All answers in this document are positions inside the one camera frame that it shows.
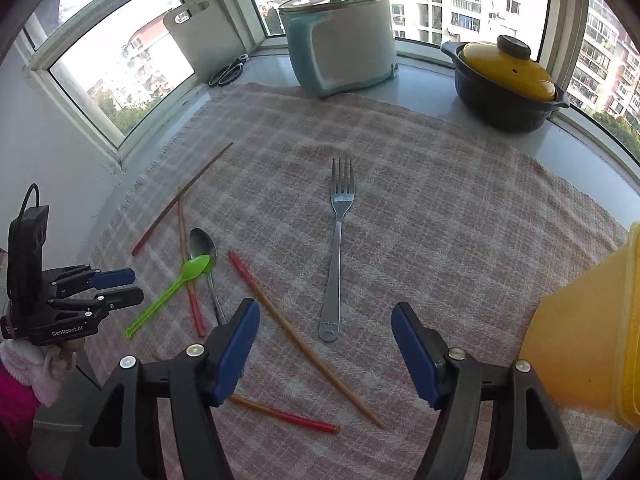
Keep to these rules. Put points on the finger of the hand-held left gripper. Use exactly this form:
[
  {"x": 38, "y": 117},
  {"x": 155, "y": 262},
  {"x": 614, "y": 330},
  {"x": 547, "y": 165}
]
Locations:
[
  {"x": 125, "y": 297},
  {"x": 115, "y": 278}
]

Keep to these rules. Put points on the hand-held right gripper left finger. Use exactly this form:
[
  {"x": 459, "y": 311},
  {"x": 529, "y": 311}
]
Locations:
[{"x": 237, "y": 355}]

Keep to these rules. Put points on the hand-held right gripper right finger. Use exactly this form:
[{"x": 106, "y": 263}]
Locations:
[{"x": 415, "y": 355}]

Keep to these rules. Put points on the red-tipped wooden chopstick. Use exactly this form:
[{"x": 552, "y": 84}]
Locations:
[
  {"x": 198, "y": 312},
  {"x": 242, "y": 267},
  {"x": 145, "y": 240},
  {"x": 305, "y": 420}
]

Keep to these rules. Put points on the green plastic spoon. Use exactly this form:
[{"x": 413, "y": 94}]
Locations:
[{"x": 197, "y": 267}]

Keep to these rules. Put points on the metal spoon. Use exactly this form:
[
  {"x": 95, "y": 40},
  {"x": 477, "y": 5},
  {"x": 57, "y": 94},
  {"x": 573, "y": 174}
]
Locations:
[{"x": 200, "y": 242}]

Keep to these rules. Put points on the metal fork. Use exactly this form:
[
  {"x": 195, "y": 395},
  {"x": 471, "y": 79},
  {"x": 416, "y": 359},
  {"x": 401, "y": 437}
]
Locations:
[{"x": 336, "y": 260}]

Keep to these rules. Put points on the yellow utensil container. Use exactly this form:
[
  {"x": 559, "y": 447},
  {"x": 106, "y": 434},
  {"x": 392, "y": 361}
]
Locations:
[{"x": 575, "y": 340}]

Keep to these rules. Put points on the person's left hand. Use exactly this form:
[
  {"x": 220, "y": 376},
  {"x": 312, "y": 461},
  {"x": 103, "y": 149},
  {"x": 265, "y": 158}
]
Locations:
[{"x": 30, "y": 365}]

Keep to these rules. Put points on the pink plaid cloth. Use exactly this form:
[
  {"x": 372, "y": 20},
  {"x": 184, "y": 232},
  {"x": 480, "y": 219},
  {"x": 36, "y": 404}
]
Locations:
[{"x": 425, "y": 240}]

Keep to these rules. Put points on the magenta jacket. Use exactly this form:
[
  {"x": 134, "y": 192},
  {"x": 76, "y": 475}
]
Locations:
[{"x": 12, "y": 400}]

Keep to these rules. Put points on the black kitchen scissors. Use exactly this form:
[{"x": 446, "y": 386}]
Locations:
[{"x": 227, "y": 76}]

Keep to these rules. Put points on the white cutting board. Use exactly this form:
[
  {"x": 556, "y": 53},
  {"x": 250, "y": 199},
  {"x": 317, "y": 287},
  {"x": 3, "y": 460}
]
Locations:
[{"x": 200, "y": 45}]

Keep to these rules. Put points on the dark casserole with yellow lid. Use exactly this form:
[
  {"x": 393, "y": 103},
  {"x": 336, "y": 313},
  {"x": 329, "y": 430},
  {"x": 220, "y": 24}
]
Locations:
[{"x": 500, "y": 105}]

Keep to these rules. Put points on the white and teal cooking pot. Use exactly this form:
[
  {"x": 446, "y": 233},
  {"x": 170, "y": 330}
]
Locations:
[{"x": 350, "y": 45}]

